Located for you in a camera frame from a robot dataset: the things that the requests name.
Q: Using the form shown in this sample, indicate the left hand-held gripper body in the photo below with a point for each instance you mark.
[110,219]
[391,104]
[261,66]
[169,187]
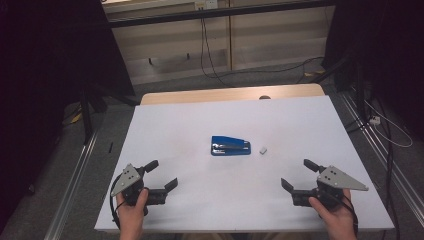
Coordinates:
[128,176]

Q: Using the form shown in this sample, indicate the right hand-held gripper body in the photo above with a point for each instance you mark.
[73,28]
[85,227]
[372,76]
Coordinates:
[335,180]

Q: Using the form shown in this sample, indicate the blue stapler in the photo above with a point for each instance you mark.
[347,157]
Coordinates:
[230,146]

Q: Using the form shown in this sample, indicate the person's left hand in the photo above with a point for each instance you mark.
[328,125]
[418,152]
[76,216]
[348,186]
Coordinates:
[130,211]

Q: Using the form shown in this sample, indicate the person's right hand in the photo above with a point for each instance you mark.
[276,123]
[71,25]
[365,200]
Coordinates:
[336,218]

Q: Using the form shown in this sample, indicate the small black stick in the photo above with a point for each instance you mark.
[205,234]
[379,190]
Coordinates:
[110,147]

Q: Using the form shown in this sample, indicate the white power adapter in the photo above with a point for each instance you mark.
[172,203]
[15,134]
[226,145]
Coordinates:
[375,120]

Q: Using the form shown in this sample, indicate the black metal stand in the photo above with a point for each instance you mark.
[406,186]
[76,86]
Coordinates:
[87,116]
[358,83]

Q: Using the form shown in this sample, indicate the yellow floor tape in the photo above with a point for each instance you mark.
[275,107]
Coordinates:
[76,117]

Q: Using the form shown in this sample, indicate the beige wooden cabinet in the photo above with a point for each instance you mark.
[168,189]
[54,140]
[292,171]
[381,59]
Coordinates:
[266,40]

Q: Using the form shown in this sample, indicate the black curtain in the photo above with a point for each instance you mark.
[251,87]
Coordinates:
[43,66]
[390,50]

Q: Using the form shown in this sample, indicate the black horizontal bar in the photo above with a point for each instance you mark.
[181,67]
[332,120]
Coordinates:
[216,13]

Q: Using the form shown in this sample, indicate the aluminium floor rail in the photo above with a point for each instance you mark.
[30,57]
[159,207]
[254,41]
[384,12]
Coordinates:
[71,190]
[383,156]

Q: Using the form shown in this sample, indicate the white wall socket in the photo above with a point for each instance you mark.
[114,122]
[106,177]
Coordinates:
[206,4]

